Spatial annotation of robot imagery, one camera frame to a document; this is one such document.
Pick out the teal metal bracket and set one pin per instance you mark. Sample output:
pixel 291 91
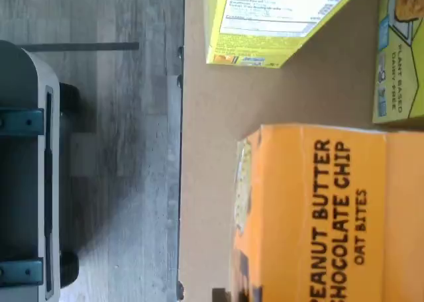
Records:
pixel 23 271
pixel 23 121

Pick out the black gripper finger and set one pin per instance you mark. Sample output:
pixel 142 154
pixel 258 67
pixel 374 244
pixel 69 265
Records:
pixel 222 295

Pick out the white grey robot cart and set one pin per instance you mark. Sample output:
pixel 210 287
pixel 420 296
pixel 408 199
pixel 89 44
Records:
pixel 20 199

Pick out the orange Bobo's peanut butter box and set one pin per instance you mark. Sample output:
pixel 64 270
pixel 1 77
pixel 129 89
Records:
pixel 331 216

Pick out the black metal shelf beam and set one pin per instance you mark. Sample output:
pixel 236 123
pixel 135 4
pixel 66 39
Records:
pixel 181 182

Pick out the black caster wheel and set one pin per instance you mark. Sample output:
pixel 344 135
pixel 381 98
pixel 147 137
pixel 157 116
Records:
pixel 69 96
pixel 70 269

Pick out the green Bobo's apple pie box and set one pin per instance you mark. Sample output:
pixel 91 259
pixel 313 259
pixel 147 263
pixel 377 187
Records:
pixel 265 17
pixel 397 83

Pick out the dark thin floor bar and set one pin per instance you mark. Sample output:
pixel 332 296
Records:
pixel 99 46

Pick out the wooden shelf board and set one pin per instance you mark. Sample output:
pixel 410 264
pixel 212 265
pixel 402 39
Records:
pixel 212 149

